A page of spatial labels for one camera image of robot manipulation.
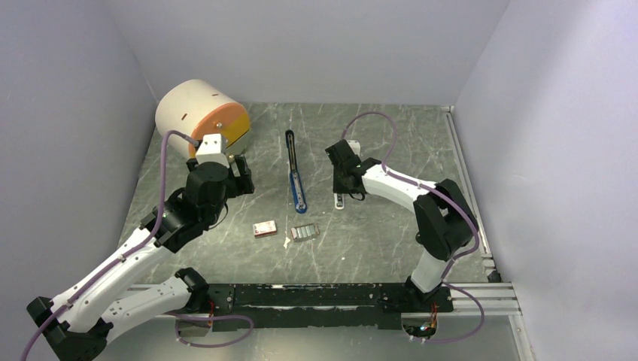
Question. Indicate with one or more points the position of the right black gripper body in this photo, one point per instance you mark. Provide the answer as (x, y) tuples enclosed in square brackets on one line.
[(338, 185)]

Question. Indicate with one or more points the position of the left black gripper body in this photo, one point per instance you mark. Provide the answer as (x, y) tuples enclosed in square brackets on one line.
[(211, 214)]

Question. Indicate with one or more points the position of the red staples box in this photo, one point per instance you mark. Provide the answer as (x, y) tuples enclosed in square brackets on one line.
[(264, 229)]

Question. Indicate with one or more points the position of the blue black stapler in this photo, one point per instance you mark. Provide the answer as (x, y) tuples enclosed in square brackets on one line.
[(299, 201)]

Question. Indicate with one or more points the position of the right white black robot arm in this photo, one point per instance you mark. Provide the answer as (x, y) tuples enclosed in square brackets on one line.
[(444, 220)]

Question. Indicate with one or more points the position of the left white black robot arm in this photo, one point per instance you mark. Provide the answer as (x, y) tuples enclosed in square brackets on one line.
[(79, 323)]

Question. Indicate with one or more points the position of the round white orange drawer box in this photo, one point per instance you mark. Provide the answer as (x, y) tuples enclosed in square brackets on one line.
[(196, 108)]

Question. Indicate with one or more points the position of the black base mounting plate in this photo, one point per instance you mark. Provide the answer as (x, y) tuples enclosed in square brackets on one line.
[(299, 318)]

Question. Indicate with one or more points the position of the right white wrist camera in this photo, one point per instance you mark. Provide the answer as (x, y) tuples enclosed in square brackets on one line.
[(355, 146)]

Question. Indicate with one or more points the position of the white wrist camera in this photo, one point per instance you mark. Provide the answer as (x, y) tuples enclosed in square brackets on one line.
[(212, 148), (355, 146)]

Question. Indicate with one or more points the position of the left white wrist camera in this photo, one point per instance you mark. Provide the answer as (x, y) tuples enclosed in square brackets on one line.
[(212, 148)]

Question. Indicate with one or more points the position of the right side aluminium rail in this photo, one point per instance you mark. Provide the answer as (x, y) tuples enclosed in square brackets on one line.
[(491, 272)]

